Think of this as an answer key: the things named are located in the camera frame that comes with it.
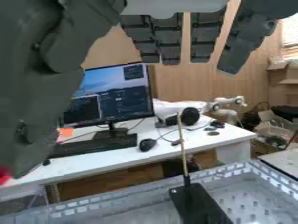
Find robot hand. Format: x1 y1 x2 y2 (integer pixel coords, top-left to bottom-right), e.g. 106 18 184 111
0 0 298 180

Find black keyboard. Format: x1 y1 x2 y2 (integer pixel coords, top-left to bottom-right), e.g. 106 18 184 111
47 132 140 160

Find clear box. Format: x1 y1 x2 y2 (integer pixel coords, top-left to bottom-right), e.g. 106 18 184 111
0 159 298 224

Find black headphones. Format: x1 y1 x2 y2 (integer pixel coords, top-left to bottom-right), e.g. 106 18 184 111
178 106 202 127

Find black plate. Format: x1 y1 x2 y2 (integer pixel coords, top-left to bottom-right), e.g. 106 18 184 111
168 182 236 224

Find thin stick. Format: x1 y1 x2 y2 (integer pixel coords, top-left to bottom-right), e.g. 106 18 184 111
176 111 192 186

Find computer monitor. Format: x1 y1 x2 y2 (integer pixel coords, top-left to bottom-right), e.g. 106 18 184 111
60 62 157 129

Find white desk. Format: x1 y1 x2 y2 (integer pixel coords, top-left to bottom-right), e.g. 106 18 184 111
0 113 258 204

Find small white jointed device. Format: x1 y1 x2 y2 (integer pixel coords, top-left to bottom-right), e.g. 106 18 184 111
205 95 249 116

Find black mouse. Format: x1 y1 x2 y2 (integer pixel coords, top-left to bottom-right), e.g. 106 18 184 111
137 137 160 153

